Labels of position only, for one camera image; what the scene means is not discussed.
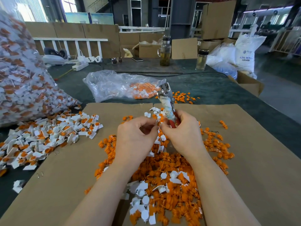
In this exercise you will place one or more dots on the flat brown cardboard panel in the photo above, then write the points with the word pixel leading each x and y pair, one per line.
pixel 184 48

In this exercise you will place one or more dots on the open brown cardboard box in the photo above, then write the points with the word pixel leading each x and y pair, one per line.
pixel 246 83

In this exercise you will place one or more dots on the glass tea jar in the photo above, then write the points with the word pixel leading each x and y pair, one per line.
pixel 165 50

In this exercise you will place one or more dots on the person's left forearm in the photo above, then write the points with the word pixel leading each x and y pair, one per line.
pixel 98 201

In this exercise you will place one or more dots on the tall brown cardboard box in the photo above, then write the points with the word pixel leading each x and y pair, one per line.
pixel 218 19

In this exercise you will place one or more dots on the row of upright cardboard sheets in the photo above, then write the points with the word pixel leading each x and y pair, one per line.
pixel 107 32

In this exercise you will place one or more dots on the pile of orange and white parts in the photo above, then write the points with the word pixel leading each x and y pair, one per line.
pixel 167 188

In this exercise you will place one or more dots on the brown cardboard sheet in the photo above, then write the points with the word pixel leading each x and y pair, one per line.
pixel 275 164
pixel 54 171

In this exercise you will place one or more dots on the dark steel pillar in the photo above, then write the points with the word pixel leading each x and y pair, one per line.
pixel 183 17

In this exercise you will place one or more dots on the person's right forearm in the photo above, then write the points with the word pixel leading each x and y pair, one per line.
pixel 225 202

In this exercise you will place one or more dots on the white railing frame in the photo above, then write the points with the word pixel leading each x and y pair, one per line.
pixel 70 39

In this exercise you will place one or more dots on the open cardboard box with paper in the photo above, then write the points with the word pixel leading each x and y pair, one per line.
pixel 147 50

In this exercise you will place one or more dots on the white power strip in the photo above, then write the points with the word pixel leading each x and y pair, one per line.
pixel 80 65

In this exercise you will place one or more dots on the pile of assembled white-orange parts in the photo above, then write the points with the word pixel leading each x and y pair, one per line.
pixel 33 140

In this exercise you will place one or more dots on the orange white plastic piece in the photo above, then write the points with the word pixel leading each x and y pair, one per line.
pixel 96 126

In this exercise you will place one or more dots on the person's right hand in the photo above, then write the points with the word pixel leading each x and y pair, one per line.
pixel 184 136

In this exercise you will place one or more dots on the large clear bag of seals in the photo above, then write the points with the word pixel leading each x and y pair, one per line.
pixel 28 86

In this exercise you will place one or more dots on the black phone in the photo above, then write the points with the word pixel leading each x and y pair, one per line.
pixel 138 58

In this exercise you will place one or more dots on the white metal rack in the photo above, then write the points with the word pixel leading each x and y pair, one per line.
pixel 288 41

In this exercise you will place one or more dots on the white oval plastic device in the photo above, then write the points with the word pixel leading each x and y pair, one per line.
pixel 53 58

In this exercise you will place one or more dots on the person's left hand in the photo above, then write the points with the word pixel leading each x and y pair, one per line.
pixel 134 138

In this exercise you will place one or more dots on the scatter of orange offcuts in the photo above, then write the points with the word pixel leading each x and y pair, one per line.
pixel 186 97

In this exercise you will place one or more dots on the glass bottle with black lid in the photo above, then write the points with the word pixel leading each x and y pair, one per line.
pixel 202 59

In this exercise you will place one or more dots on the white woven sack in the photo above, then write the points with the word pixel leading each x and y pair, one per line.
pixel 249 52

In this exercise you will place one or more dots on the clear blue plastic bag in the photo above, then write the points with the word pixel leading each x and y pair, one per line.
pixel 222 61

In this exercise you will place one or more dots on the small clear plastic bag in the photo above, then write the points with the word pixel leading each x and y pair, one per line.
pixel 109 84

